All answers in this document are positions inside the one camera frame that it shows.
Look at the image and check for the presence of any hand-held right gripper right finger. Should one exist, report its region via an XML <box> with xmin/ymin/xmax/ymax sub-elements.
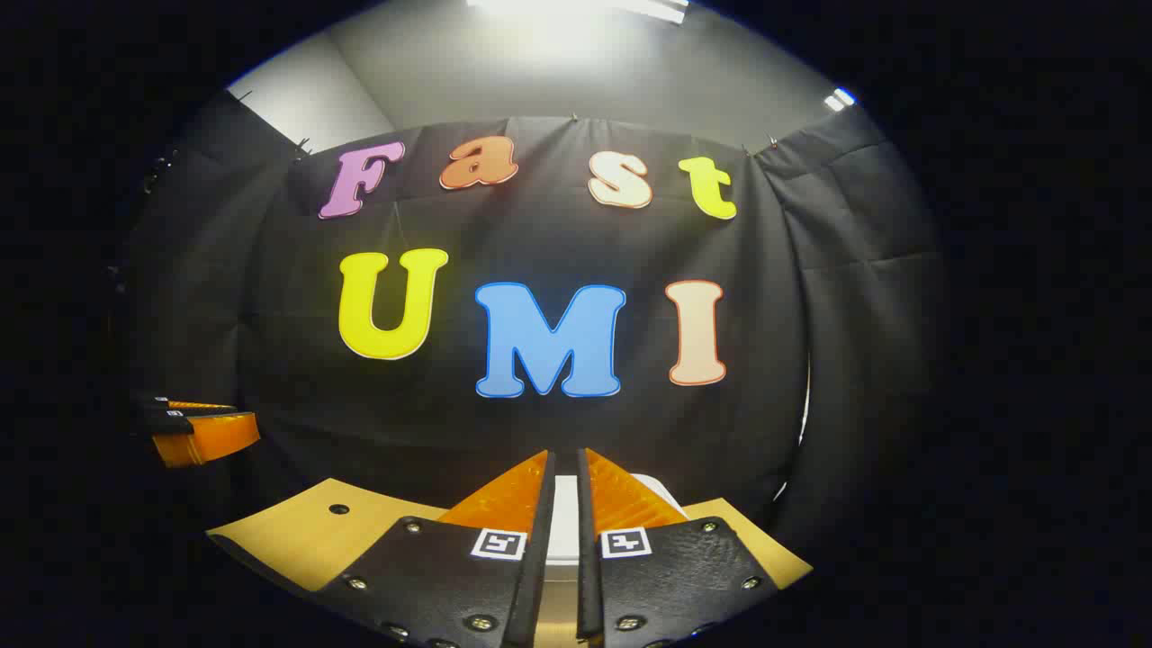
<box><xmin>576</xmin><ymin>447</ymin><xmax>779</xmax><ymax>648</ymax></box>

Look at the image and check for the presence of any white desktop garbage bin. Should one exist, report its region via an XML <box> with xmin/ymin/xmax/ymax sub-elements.
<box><xmin>547</xmin><ymin>472</ymin><xmax>687</xmax><ymax>577</ymax></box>

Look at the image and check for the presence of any black backdrop cloth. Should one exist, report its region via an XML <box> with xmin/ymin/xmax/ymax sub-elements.
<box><xmin>117</xmin><ymin>90</ymin><xmax>946</xmax><ymax>559</ymax></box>

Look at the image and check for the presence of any long ceiling light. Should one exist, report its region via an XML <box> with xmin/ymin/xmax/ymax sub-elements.
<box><xmin>466</xmin><ymin>0</ymin><xmax>690</xmax><ymax>25</ymax></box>

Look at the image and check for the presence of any wooden desktop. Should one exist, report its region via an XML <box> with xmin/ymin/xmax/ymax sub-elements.
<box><xmin>207</xmin><ymin>477</ymin><xmax>813</xmax><ymax>648</ymax></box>

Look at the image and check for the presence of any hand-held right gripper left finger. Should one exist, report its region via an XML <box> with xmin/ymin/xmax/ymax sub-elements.
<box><xmin>315</xmin><ymin>448</ymin><xmax>557</xmax><ymax>648</ymax></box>

